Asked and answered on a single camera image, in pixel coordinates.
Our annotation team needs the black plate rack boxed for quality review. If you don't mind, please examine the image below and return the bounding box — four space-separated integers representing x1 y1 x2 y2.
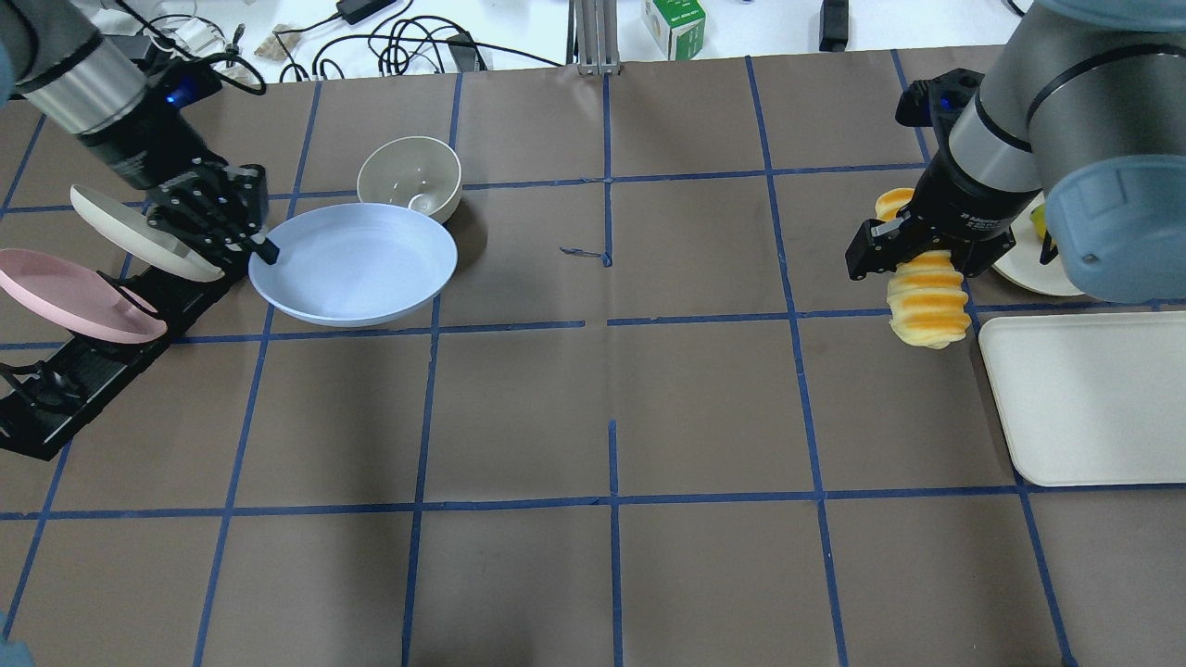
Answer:
4 252 248 460

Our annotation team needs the yellow lemon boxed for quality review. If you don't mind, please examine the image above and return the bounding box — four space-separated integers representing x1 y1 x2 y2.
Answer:
1028 204 1048 242

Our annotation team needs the green white carton box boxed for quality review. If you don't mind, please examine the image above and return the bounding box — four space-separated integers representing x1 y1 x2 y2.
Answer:
640 1 707 62

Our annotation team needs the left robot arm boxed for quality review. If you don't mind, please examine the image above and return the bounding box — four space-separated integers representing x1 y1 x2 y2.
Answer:
4 1 279 263

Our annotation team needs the cream plate in rack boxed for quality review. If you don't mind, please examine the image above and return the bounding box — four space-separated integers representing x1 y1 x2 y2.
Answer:
70 184 224 282

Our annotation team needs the white rectangular tray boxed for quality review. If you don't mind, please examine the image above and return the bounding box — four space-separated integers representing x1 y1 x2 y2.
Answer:
978 312 1185 488

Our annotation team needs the striped yellow bread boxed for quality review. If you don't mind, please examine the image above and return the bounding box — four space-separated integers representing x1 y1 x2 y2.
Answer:
876 188 973 350

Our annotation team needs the pink plate in rack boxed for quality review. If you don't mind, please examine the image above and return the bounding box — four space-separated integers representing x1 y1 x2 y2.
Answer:
1 248 168 345

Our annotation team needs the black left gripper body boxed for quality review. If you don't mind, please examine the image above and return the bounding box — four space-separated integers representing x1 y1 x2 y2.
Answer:
79 107 270 256

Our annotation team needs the light blue plate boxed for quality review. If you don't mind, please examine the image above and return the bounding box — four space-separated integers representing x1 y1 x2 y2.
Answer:
248 203 459 328

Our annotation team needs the cream ceramic bowl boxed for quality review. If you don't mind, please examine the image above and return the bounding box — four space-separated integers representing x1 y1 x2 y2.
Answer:
356 136 463 224

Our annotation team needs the aluminium frame post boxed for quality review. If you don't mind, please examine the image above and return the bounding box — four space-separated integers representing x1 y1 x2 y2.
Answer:
566 0 620 76

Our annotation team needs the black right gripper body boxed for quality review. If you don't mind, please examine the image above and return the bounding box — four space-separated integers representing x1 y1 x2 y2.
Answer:
844 153 1037 282

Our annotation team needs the cream plate with lemon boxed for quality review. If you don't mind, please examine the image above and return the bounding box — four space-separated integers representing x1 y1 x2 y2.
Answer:
991 193 1084 298

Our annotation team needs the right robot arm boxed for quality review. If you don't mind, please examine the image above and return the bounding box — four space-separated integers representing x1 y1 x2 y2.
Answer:
844 1 1185 303

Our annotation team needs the black power adapter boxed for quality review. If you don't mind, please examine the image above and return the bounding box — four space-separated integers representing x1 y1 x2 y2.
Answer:
446 32 487 72

